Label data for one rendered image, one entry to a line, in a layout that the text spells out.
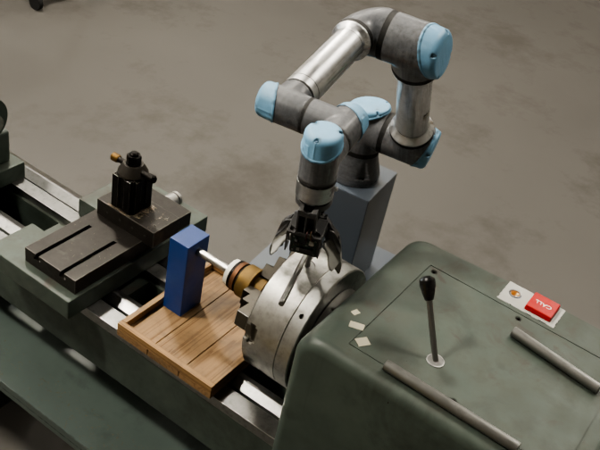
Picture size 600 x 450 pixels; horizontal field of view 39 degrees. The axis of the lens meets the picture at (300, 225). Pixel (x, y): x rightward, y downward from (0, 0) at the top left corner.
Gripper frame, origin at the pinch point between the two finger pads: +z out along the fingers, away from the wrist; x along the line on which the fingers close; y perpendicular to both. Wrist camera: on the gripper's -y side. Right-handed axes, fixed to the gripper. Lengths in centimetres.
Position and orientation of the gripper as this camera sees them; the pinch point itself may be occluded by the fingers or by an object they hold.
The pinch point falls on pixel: (305, 262)
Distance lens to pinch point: 179.8
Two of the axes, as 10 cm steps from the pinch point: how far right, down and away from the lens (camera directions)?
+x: 9.6, 2.6, -1.3
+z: -1.1, 7.4, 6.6
